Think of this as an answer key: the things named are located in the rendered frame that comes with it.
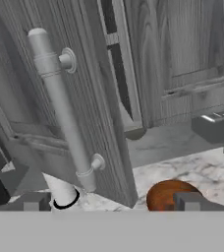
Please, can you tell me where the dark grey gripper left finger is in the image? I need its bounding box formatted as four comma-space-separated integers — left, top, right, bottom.
0, 191, 52, 213

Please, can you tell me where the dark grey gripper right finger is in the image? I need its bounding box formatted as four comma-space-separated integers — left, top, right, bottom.
173, 191, 224, 213

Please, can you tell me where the white black-rimmed tea strainer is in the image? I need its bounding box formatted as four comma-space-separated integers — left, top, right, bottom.
41, 171, 83, 213

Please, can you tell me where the grey wooden cabinet door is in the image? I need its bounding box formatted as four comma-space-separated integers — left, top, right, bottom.
0, 0, 140, 210
123, 0, 224, 130

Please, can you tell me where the dark grey metal appliance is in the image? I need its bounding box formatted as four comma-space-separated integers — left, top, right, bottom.
191, 110, 224, 164

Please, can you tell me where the grey cylindrical door handle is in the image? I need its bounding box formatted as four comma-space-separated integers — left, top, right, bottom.
27, 28, 107, 194

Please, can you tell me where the grey wooden cabinet frame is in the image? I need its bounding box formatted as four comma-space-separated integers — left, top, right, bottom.
96, 0, 147, 142

